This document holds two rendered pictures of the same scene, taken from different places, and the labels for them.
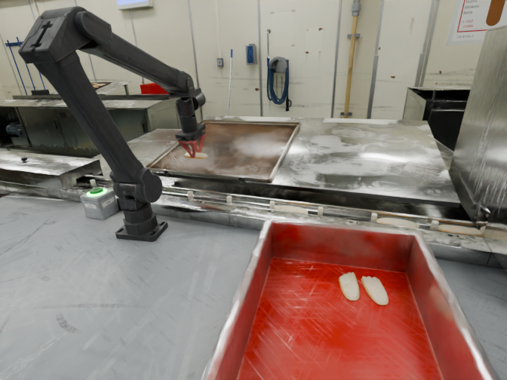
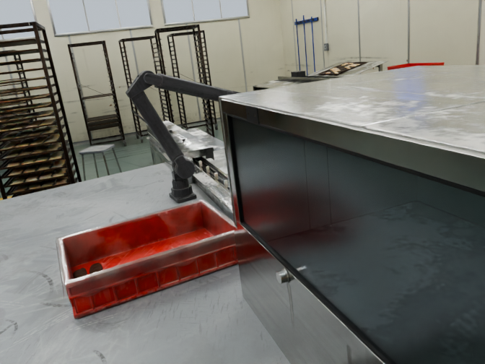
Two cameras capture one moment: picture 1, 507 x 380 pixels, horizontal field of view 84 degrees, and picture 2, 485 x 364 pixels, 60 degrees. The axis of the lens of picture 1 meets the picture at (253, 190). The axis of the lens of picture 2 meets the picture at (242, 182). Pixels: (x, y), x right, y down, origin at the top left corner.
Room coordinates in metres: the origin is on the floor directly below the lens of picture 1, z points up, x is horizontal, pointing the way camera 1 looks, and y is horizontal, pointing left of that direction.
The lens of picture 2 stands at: (-0.18, -1.17, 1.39)
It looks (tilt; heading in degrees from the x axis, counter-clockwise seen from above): 17 degrees down; 51
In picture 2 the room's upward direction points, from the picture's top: 7 degrees counter-clockwise
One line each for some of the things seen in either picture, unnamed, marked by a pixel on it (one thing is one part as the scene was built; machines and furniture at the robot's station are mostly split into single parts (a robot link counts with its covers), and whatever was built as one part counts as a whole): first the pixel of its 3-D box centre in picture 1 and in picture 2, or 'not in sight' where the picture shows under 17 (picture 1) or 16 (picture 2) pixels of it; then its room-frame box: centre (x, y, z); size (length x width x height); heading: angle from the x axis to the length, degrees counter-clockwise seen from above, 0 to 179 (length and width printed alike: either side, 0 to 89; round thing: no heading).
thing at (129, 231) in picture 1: (139, 219); (181, 188); (0.69, 0.32, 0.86); 0.12 x 0.09 x 0.08; 77
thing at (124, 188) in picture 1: (137, 191); (182, 170); (0.71, 0.32, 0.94); 0.09 x 0.05 x 0.10; 160
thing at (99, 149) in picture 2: not in sight; (101, 165); (1.67, 3.83, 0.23); 0.36 x 0.36 x 0.46; 41
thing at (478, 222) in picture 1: (482, 217); not in sight; (0.56, -0.53, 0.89); 0.06 x 0.01 x 0.06; 160
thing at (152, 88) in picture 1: (161, 87); (414, 70); (4.51, 1.31, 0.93); 0.51 x 0.36 x 0.13; 74
